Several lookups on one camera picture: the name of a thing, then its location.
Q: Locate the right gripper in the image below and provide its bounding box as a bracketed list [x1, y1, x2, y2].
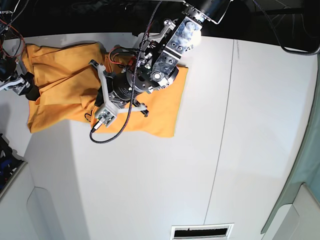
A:
[0, 72, 40, 102]

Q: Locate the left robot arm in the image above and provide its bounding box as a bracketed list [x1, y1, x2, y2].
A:
[90, 0, 231, 121]

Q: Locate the braided camera cable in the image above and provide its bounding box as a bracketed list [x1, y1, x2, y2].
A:
[89, 0, 163, 145]

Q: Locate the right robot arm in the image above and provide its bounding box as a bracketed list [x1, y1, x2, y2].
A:
[0, 0, 40, 102]

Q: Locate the yellow t-shirt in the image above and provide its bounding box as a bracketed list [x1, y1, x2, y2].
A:
[22, 43, 188, 138]

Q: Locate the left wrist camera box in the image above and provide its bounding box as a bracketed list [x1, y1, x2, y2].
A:
[93, 103, 119, 130]

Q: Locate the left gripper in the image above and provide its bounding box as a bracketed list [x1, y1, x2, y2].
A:
[89, 59, 149, 117]

